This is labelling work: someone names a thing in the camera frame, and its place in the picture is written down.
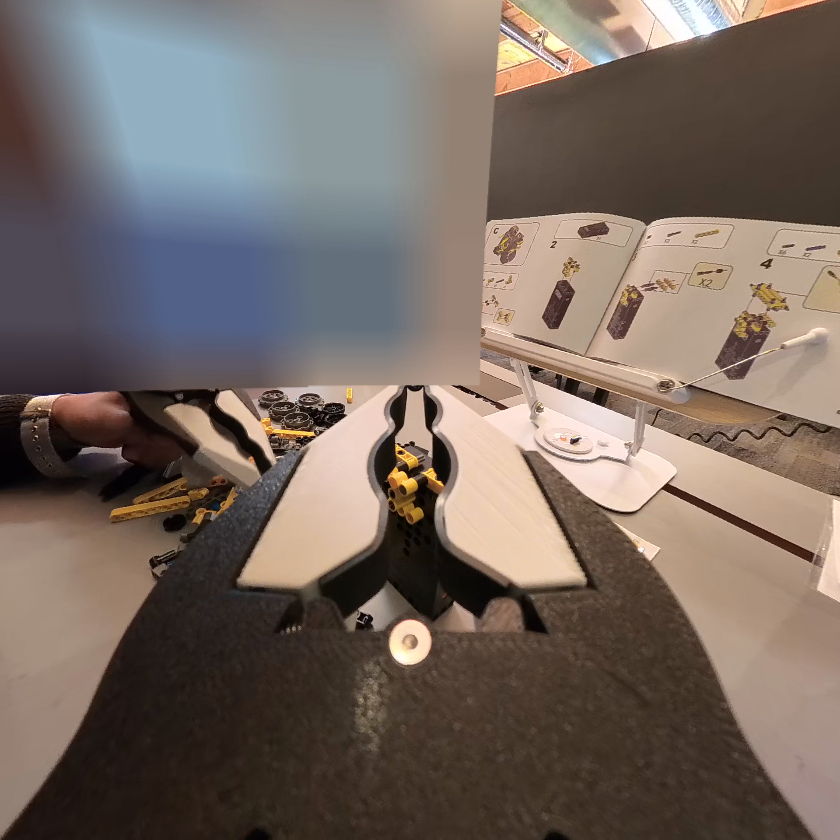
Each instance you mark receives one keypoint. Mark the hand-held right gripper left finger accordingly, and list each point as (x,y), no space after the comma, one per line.
(315,512)

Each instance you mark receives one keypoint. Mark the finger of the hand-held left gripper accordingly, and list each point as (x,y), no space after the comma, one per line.
(200,439)
(253,426)

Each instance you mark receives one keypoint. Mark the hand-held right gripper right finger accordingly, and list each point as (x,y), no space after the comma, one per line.
(512,512)

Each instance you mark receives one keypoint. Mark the pile of mixed building pieces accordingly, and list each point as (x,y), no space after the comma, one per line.
(157,508)

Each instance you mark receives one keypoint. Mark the black block with yellow connectors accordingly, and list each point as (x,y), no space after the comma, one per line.
(413,558)

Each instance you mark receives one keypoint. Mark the person's left forearm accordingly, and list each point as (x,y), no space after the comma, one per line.
(12,439)

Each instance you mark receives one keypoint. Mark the person's left hand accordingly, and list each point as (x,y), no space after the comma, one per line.
(92,420)

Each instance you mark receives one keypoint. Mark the group of dark toy wheels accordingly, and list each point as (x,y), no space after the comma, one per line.
(285,412)

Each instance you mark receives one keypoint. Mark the silver wristband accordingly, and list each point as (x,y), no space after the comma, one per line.
(46,436)

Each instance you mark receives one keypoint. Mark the white book stand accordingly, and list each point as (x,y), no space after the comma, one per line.
(623,479)

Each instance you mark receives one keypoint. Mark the sticker sheet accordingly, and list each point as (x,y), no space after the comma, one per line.
(646,548)

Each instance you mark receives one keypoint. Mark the instruction booklet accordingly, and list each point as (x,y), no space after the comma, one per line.
(590,289)

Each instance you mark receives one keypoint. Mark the document in clear sleeve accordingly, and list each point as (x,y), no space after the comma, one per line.
(828,551)

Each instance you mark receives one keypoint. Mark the black partition board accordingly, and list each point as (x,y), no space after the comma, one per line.
(656,144)

